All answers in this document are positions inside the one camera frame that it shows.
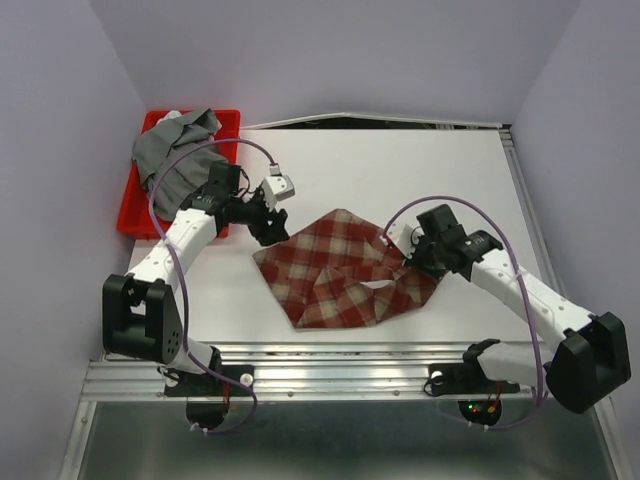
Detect red plaid skirt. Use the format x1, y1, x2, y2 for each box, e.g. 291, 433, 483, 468
253, 209, 438, 330

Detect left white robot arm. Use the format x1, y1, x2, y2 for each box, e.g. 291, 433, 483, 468
102, 163, 295, 394

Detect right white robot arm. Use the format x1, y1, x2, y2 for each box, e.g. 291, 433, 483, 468
385, 204, 631, 414

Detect grey skirt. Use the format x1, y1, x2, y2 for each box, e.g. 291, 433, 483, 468
132, 109, 227, 223

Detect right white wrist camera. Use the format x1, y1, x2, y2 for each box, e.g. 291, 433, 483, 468
385, 224, 423, 259

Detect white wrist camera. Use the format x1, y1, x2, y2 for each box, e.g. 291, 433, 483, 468
260, 164, 295, 210
385, 224, 423, 259

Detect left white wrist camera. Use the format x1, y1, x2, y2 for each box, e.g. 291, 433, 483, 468
260, 164, 295, 210

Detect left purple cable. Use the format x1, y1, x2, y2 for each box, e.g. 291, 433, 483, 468
149, 139, 281, 435

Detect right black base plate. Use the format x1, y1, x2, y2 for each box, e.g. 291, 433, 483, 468
423, 363, 520, 397

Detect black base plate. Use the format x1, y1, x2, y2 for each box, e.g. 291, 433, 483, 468
423, 363, 520, 397
156, 364, 255, 398

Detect aluminium right side rail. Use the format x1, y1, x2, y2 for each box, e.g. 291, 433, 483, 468
497, 122, 604, 359

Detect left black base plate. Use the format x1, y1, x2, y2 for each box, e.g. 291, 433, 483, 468
156, 364, 255, 398

